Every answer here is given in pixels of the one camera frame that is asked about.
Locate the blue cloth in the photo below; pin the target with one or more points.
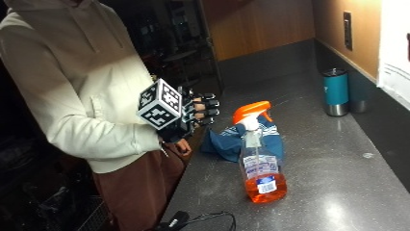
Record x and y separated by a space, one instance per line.
226 142

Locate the white cube of black markers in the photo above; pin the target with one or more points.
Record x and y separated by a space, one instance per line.
158 104

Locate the spray bottle with orange liquid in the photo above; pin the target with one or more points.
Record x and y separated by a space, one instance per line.
261 179

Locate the wooden door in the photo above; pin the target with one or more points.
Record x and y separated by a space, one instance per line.
259 25

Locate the teal steel tumbler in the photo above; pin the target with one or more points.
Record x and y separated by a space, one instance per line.
335 89

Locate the the person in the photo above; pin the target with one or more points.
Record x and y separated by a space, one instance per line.
72 80

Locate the black plug device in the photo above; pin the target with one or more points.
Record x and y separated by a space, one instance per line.
174 220

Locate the white paper sheet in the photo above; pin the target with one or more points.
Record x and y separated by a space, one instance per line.
394 48

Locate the black wall plate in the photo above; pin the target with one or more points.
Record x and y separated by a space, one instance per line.
347 30

